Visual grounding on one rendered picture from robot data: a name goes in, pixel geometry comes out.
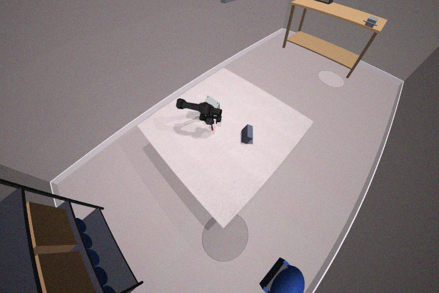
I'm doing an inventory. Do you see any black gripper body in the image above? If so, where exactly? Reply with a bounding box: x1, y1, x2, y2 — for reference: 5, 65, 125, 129
199, 114, 222, 122

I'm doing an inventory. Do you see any grey sloped panel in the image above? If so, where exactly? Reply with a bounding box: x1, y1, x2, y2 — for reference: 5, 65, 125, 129
241, 124, 253, 144

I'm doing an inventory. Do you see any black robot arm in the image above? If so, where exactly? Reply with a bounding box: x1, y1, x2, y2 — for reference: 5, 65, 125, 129
176, 98, 222, 125

